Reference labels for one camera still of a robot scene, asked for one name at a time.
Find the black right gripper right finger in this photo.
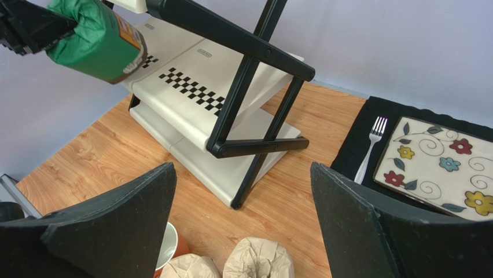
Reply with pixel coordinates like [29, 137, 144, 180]
[310, 162, 492, 277]

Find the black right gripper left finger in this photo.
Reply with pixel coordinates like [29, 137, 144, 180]
[1, 162, 177, 277]

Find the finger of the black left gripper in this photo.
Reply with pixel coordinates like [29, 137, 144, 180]
[1, 0, 78, 56]

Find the green roll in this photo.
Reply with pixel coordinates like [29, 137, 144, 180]
[46, 1, 148, 84]

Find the cream three-tier shelf rack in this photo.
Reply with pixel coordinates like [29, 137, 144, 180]
[106, 1, 315, 210]

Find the orange white mug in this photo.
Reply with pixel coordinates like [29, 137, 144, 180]
[154, 222, 190, 277]

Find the black placemat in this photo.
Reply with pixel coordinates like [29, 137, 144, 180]
[330, 97, 492, 214]

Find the brown wrapped roll front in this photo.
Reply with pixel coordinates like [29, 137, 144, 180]
[159, 254, 222, 278]

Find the brown wrapped roll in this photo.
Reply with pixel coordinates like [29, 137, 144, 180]
[159, 254, 222, 278]
[223, 236, 296, 278]

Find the floral square plate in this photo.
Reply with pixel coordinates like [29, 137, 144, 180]
[373, 116, 492, 221]

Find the silver fork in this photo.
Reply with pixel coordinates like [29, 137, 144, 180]
[354, 116, 388, 184]

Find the brown wrapped roll rear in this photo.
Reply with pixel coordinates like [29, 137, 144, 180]
[223, 236, 296, 278]

